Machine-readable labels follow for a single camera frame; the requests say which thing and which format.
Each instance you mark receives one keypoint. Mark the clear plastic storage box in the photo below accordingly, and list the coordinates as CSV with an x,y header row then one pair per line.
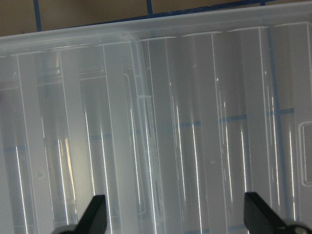
x,y
74,124

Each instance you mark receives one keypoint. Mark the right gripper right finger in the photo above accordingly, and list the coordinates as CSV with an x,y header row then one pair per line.
x,y
260,218

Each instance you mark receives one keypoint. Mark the clear plastic box lid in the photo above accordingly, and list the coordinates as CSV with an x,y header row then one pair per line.
x,y
230,112

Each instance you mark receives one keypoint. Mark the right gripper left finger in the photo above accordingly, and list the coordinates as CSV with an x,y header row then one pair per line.
x,y
93,220

